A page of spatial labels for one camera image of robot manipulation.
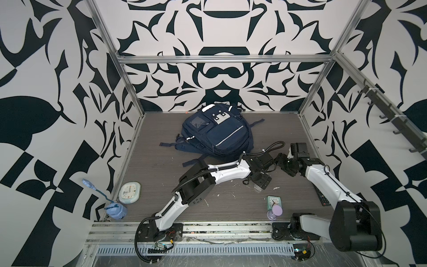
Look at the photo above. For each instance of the round mint alarm clock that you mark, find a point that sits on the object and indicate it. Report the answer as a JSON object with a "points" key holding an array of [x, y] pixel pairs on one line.
{"points": [[130, 192]]}

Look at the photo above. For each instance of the aluminium frame rail base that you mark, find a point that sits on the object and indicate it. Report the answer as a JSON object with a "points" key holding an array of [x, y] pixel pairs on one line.
{"points": [[213, 244]]}

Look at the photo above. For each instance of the navy blue school backpack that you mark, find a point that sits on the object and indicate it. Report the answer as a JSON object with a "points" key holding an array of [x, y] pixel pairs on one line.
{"points": [[218, 131]]}

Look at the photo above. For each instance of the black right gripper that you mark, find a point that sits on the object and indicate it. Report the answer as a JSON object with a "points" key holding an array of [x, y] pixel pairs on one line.
{"points": [[279, 161]]}

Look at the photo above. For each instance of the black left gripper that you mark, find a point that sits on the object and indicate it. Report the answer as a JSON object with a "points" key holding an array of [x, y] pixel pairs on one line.
{"points": [[264, 181]]}

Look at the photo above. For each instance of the black remote control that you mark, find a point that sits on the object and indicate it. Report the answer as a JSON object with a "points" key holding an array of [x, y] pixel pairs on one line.
{"points": [[323, 200]]}

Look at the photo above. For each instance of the small green square clock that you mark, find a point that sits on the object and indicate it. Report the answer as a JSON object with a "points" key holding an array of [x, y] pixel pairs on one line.
{"points": [[273, 200]]}

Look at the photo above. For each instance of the purple cylindrical container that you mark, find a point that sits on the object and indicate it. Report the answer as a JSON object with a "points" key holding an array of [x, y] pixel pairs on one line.
{"points": [[275, 212]]}

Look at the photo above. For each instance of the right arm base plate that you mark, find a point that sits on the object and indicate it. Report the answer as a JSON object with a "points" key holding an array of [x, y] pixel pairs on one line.
{"points": [[282, 231]]}

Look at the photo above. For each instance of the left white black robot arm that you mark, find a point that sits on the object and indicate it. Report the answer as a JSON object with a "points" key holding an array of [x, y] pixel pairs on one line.
{"points": [[195, 185]]}

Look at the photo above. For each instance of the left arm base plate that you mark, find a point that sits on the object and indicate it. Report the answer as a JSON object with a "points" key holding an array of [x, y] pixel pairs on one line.
{"points": [[150, 233]]}

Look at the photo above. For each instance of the small green circuit board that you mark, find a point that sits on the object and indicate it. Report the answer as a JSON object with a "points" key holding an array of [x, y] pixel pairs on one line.
{"points": [[304, 253]]}

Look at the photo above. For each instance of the black wall hook rack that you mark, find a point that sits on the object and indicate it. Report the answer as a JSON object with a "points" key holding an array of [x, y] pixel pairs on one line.
{"points": [[391, 113]]}

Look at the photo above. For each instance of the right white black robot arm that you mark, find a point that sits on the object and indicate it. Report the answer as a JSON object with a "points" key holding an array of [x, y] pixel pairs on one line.
{"points": [[355, 225]]}

